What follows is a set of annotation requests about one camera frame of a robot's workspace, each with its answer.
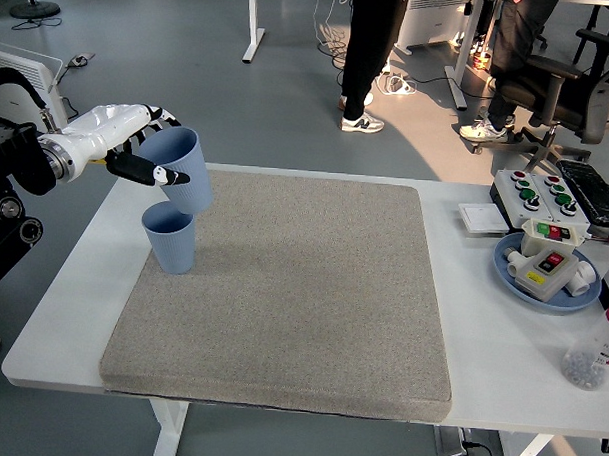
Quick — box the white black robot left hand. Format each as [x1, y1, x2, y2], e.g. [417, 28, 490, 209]
[60, 99, 195, 189]

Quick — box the blue ribbed plastic cup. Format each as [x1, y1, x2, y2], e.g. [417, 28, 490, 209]
[139, 200, 199, 276]
[134, 125, 218, 217]

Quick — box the white push button control box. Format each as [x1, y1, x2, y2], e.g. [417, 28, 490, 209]
[488, 168, 558, 232]
[529, 171, 596, 227]

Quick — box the white panel heater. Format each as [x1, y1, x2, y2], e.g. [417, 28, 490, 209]
[0, 40, 75, 131]
[393, 0, 474, 58]

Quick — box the white desk leg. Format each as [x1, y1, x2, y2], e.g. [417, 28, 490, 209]
[442, 0, 487, 113]
[241, 0, 267, 65]

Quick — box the grey-brown mat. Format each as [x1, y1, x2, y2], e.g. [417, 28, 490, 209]
[97, 165, 461, 424]

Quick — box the standing person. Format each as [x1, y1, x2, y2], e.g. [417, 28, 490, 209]
[336, 0, 409, 135]

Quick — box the seated person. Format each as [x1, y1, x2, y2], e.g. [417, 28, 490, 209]
[459, 0, 564, 147]

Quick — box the white pipe fitting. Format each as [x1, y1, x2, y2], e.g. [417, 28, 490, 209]
[502, 247, 528, 278]
[565, 259, 599, 298]

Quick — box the white table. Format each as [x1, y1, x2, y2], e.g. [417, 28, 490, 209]
[0, 152, 609, 456]

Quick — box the grey black office chair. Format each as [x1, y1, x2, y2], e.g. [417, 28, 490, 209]
[469, 23, 609, 175]

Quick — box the black wrapped flat object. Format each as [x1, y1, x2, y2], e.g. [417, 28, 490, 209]
[554, 159, 609, 230]

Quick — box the blue plate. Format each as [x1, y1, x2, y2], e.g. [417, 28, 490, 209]
[491, 231, 604, 313]

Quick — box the clear bottle red cap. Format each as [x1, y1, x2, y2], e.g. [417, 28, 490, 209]
[559, 296, 609, 393]

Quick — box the tangle of floor cables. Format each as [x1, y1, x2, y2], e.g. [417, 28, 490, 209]
[308, 0, 358, 89]

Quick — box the white wall switch plate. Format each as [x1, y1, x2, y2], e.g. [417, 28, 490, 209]
[456, 201, 510, 236]

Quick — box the white switch box green red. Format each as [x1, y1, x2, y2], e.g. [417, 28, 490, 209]
[519, 218, 591, 259]

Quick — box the grey switch box red black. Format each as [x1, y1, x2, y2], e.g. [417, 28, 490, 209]
[512, 244, 580, 304]

